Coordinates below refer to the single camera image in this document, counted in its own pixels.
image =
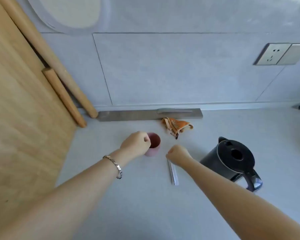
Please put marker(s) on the person's left hand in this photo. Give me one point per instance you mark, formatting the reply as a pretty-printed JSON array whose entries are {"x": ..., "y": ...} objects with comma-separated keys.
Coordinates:
[{"x": 135, "y": 144}]

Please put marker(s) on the person's right hand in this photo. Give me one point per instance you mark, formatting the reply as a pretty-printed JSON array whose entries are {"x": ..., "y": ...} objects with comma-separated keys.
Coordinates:
[{"x": 179, "y": 154}]

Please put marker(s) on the person's right fingers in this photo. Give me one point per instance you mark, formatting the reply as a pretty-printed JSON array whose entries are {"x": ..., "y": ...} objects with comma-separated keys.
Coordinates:
[{"x": 170, "y": 153}]

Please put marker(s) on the person's left fingers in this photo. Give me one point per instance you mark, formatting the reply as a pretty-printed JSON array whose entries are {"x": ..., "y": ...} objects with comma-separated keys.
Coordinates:
[{"x": 146, "y": 139}]

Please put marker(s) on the pink cup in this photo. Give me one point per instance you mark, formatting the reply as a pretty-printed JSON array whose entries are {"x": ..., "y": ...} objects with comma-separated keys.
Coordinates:
[{"x": 153, "y": 145}]

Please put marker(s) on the white stick packet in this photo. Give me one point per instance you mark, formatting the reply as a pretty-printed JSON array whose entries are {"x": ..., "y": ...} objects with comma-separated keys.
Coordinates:
[{"x": 173, "y": 173}]

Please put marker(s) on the person's right forearm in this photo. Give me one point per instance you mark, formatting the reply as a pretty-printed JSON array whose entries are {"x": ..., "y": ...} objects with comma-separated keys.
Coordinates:
[{"x": 242, "y": 199}]

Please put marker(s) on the person's left forearm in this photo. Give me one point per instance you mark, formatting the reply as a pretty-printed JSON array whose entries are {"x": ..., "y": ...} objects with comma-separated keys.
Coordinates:
[{"x": 62, "y": 194}]

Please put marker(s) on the grey metal knife strip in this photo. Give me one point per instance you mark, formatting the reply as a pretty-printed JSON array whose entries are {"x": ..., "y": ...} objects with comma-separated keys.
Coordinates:
[{"x": 145, "y": 114}]

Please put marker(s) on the orange cloth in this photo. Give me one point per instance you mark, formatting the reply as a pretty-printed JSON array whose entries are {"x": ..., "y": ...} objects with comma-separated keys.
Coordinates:
[{"x": 177, "y": 125}]

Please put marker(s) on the black electric kettle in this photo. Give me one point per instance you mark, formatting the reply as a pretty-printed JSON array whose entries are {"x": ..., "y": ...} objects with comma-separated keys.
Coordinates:
[{"x": 233, "y": 161}]

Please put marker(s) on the short wooden rolling pin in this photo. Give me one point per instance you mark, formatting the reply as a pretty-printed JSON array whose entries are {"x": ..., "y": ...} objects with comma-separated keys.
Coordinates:
[{"x": 63, "y": 97}]

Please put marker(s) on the large wooden cutting board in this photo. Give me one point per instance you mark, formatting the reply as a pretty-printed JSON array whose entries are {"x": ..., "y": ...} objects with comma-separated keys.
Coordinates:
[{"x": 22, "y": 117}]

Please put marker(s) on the long wooden rolling pin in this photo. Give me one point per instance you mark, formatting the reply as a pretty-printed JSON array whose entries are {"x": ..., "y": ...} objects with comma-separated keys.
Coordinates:
[{"x": 47, "y": 54}]

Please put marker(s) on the silver wall power socket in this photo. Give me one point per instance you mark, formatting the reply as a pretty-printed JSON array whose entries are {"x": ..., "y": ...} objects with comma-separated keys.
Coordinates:
[{"x": 273, "y": 54}]

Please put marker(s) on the round white wall plate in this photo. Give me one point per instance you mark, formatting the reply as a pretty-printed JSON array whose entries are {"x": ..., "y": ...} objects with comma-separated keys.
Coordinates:
[{"x": 72, "y": 11}]

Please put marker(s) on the silver wall switch plate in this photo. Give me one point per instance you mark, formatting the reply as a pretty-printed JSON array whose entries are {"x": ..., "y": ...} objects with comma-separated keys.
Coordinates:
[{"x": 293, "y": 54}]

